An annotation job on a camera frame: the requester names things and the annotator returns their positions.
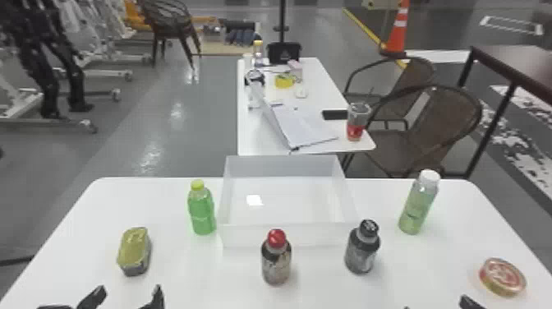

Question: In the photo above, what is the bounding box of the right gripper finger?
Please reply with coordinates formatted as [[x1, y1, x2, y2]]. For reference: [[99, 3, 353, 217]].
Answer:
[[458, 294, 487, 309]]

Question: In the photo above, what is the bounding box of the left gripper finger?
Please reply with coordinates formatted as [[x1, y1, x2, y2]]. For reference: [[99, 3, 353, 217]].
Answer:
[[138, 284, 166, 309], [76, 284, 108, 309]]

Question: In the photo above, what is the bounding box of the red can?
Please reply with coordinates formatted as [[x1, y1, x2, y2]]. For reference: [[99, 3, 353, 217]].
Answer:
[[478, 256, 528, 298]]

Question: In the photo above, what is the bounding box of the clear box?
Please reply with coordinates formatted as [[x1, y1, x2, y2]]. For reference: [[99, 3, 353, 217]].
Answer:
[[217, 154, 359, 248]]

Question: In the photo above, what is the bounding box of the pale green bottle white cap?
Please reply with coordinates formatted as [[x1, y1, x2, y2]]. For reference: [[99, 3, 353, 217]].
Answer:
[[397, 168, 442, 236]]

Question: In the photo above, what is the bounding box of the black bottle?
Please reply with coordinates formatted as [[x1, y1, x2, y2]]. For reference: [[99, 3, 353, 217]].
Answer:
[[343, 218, 382, 275]]

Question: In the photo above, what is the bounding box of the dark bottle red cap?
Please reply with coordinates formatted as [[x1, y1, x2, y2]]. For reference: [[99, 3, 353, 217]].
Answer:
[[260, 228, 293, 287]]

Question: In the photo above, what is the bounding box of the brown wicker chair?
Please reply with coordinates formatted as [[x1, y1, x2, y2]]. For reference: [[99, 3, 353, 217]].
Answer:
[[137, 0, 203, 69], [343, 56, 437, 107], [340, 83, 484, 179]]

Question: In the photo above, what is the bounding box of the white side table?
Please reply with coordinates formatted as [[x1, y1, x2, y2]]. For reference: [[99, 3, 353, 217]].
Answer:
[[235, 56, 378, 157]]

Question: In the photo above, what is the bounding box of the red cup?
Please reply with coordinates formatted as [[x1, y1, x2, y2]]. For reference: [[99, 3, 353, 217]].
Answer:
[[345, 101, 373, 143]]

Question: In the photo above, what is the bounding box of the white paper stack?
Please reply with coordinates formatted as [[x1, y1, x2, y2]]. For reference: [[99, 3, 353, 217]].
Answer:
[[257, 96, 340, 152]]

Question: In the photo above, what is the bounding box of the black phone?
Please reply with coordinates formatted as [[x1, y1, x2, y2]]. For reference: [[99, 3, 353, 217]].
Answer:
[[320, 108, 349, 122]]

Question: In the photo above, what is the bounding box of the dark side table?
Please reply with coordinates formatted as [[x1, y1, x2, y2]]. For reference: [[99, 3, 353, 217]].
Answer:
[[456, 44, 552, 181]]

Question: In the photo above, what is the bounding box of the yellow tape roll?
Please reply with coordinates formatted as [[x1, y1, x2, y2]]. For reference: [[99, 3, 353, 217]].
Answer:
[[274, 72, 297, 90]]

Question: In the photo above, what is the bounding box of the black bag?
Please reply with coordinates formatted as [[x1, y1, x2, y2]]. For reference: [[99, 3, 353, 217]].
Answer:
[[265, 41, 302, 66]]

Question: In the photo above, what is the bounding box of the orange cone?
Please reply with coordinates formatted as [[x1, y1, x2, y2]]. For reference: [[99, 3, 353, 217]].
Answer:
[[379, 0, 411, 60]]

